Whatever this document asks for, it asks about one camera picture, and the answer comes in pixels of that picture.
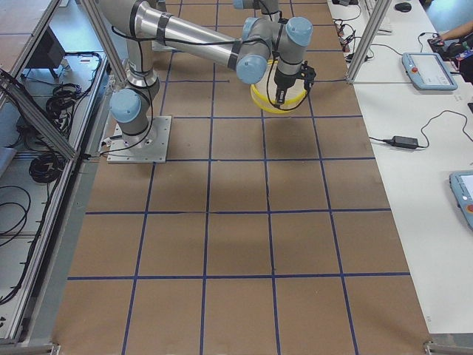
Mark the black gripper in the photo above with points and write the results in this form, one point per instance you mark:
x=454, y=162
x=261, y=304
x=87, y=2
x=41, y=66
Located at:
x=283, y=80

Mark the yellow top steamer layer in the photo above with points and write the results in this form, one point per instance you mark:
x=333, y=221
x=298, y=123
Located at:
x=263, y=93

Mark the person's hand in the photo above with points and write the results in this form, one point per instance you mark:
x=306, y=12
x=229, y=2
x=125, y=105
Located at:
x=444, y=37

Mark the white keyboard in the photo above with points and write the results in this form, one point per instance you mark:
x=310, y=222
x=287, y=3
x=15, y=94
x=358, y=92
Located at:
x=385, y=26

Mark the black power adapter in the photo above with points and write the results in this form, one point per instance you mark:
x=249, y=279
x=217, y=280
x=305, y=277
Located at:
x=402, y=142

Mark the blue teach pendant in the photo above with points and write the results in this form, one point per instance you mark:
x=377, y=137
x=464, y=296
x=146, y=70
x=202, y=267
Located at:
x=427, y=71
x=461, y=186

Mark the black computer mouse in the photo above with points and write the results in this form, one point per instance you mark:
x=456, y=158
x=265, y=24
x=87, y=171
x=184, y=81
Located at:
x=403, y=7

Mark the black equipment box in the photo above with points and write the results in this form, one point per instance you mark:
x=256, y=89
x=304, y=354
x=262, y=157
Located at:
x=48, y=54

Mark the diagonal aluminium brace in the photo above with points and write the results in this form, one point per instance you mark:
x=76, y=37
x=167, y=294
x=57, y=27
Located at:
x=34, y=114

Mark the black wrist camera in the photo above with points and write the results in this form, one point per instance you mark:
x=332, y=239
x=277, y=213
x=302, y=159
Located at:
x=308, y=75

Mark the aluminium frame post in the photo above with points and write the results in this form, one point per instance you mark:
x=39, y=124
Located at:
x=378, y=13

